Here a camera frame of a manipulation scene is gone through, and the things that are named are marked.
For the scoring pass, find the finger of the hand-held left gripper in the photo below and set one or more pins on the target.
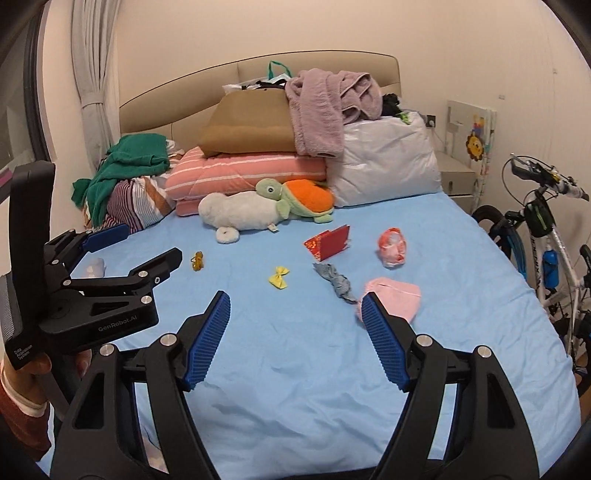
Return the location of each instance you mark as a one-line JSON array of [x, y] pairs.
[[157, 265], [108, 235]]

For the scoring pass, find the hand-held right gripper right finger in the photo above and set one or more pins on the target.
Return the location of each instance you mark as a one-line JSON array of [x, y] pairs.
[[383, 341]]

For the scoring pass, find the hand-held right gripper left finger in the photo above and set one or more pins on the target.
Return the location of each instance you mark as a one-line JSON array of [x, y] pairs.
[[207, 341]]

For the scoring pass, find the pink cloth cap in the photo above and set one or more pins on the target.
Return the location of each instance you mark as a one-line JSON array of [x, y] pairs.
[[397, 295]]

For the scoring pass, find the grey bow tie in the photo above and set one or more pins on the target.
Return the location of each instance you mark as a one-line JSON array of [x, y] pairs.
[[339, 284]]

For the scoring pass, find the yellow bow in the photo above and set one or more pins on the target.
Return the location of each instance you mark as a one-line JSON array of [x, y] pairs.
[[278, 278]]

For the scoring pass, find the pink white bag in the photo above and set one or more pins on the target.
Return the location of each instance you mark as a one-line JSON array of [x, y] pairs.
[[392, 247]]

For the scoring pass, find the red envelope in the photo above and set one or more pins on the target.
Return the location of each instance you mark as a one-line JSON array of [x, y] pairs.
[[330, 244]]

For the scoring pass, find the person's left forearm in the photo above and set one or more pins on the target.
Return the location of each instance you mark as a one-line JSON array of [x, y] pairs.
[[18, 429]]

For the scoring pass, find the person's left hand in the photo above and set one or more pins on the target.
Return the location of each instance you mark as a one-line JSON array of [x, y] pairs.
[[30, 385]]

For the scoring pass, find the green knit sweater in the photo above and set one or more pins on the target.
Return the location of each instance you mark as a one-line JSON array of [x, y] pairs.
[[134, 157]]

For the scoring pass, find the white seal plush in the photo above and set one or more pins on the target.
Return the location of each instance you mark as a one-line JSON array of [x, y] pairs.
[[240, 210]]

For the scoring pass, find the blue bed sheet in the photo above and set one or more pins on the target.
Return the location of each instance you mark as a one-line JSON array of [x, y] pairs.
[[295, 415]]

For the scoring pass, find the pink striped quilt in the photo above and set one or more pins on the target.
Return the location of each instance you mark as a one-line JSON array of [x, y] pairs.
[[240, 170]]

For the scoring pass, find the beige padded headboard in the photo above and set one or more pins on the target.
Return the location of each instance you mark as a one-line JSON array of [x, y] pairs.
[[175, 106]]

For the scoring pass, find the dark framed window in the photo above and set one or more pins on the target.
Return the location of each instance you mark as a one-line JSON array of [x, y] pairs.
[[18, 115]]

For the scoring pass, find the green orange turtle plush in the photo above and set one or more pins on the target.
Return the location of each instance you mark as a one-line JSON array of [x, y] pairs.
[[309, 196]]

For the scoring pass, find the beige curtain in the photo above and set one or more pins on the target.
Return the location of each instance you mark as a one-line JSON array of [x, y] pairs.
[[97, 69]]

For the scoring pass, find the brown pillow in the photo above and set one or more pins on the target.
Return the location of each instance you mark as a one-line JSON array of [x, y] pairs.
[[249, 124]]

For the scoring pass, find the white pillow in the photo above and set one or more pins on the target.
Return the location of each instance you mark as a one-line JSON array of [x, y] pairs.
[[383, 161]]

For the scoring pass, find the white nightstand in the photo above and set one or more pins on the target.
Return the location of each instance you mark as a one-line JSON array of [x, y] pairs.
[[457, 175]]

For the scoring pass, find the blue water bottle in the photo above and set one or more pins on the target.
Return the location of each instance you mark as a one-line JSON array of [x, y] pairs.
[[551, 270]]

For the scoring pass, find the white bicycle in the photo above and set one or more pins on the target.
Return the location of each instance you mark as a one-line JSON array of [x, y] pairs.
[[554, 230]]

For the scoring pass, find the lion print canvas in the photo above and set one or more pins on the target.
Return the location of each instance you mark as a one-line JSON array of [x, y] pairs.
[[473, 143]]

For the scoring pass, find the purple fleece robe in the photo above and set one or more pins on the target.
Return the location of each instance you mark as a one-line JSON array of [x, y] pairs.
[[318, 115]]

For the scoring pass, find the small green cloth piece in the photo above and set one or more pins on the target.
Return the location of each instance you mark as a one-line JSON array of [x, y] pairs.
[[405, 118]]

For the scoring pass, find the black cloth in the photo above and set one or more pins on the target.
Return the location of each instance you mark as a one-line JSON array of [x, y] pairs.
[[390, 104]]

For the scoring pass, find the black bicycle frame bag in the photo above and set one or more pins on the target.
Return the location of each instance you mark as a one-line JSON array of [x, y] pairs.
[[538, 219]]

